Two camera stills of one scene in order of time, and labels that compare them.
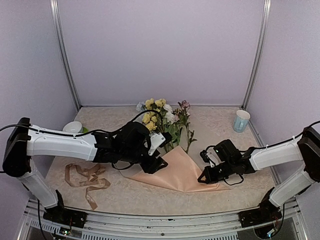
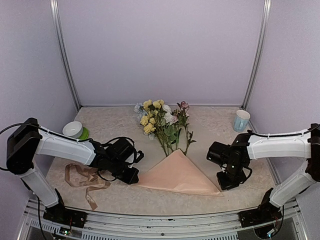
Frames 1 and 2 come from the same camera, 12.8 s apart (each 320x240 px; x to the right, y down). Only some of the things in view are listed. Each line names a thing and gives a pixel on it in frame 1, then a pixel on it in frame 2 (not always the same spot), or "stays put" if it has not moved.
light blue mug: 241,121 stays put
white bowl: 73,126 stays put
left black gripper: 152,166 -> 129,179
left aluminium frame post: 53,4 stays put
